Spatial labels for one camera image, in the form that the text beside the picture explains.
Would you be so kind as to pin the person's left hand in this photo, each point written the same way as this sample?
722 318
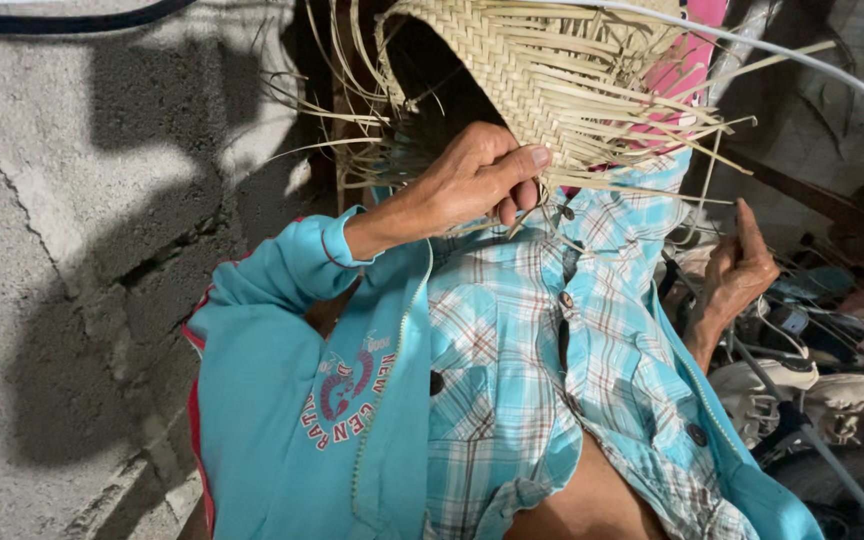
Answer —
462 176

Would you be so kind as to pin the woven straw mat piece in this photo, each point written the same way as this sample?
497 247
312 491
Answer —
552 82

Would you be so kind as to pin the heap of shoes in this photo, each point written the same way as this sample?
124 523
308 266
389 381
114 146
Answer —
829 375

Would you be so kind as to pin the person's right fingers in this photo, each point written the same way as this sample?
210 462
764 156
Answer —
745 225

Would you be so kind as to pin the grey metal rod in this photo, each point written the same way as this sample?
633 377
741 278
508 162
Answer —
814 442

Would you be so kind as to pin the dark wooden beam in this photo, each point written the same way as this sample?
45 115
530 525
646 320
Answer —
837 206

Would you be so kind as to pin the turquoise plaid button shirt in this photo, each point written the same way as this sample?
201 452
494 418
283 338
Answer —
522 360

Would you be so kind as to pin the person's right hand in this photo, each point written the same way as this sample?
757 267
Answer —
736 274

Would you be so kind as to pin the pink cloth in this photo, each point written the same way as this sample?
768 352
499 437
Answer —
683 67

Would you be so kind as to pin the turquoise zip jacket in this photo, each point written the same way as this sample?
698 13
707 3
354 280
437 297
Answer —
289 390

